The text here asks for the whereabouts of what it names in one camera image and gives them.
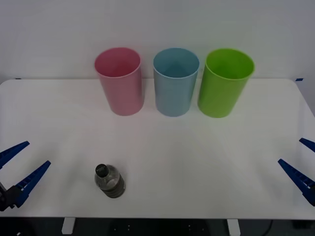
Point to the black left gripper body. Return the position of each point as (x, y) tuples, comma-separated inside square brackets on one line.
[(2, 194)]

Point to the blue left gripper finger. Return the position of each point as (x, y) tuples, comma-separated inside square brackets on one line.
[(12, 152), (29, 182)]

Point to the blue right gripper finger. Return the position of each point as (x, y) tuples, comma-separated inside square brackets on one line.
[(300, 179), (309, 143)]

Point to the clear plastic bottle black cap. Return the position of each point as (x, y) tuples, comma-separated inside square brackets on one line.
[(112, 183)]

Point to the white table leg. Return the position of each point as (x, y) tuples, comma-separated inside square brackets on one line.
[(67, 225), (233, 226)]

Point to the green plastic bin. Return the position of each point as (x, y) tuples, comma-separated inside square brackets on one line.
[(219, 98)]

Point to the pink plastic bin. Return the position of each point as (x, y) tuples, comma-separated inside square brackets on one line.
[(123, 93)]

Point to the pale blue plastic bin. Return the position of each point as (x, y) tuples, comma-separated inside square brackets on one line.
[(172, 96)]

